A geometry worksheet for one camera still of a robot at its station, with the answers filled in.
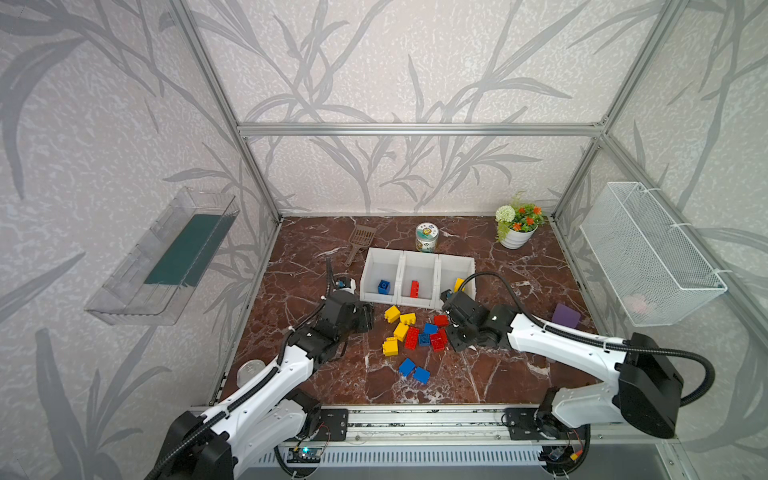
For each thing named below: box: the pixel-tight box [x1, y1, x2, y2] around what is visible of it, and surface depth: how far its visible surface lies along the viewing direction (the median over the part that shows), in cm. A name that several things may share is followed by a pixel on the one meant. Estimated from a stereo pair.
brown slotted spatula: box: [345, 224, 377, 267], surface depth 117 cm
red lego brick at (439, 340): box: [430, 328, 448, 352], surface depth 88 cm
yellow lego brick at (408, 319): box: [400, 313, 416, 325], surface depth 92 cm
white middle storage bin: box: [396, 250, 439, 309], surface depth 101 cm
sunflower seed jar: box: [415, 222, 439, 253], surface depth 107 cm
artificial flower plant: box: [495, 196, 544, 242], surface depth 104 cm
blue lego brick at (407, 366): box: [398, 357, 416, 377], surface depth 84 cm
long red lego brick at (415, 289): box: [410, 280, 420, 299], surface depth 99 cm
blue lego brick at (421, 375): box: [413, 367, 431, 385], surface depth 83 cm
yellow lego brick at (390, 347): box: [382, 337, 399, 357], surface depth 86 cm
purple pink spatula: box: [552, 303, 581, 329], surface depth 93 cm
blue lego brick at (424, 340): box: [418, 333, 431, 347], surface depth 89 cm
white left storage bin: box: [360, 247, 404, 304], surface depth 99 cm
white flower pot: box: [499, 225, 539, 250], surface depth 105 cm
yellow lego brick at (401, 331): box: [393, 322, 409, 342], surface depth 89 cm
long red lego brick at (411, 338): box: [404, 326, 421, 351], surface depth 88 cm
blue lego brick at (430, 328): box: [423, 323, 439, 335], surface depth 91 cm
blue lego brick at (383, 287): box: [378, 279, 391, 295], surface depth 98 cm
